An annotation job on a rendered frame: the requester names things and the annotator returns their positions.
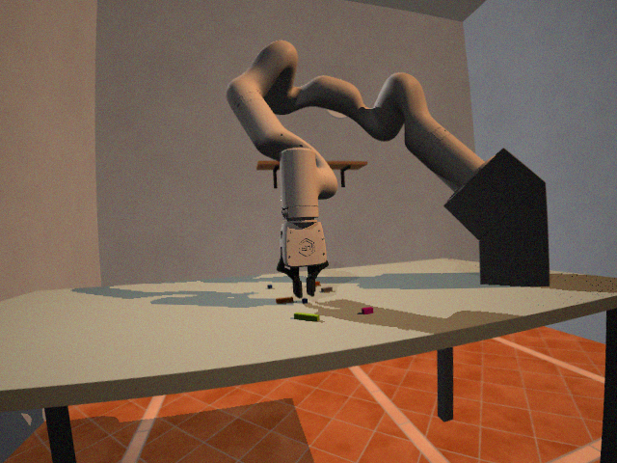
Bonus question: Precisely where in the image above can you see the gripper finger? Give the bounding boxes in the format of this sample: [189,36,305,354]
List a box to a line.
[306,261,329,296]
[277,255,303,298]

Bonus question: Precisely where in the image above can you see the lime green rod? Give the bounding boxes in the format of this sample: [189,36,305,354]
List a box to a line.
[294,313,320,321]

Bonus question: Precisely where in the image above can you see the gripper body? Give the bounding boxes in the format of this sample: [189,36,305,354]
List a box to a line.
[280,220,327,268]

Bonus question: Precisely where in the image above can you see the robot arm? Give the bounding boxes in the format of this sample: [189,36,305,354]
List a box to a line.
[226,41,495,221]

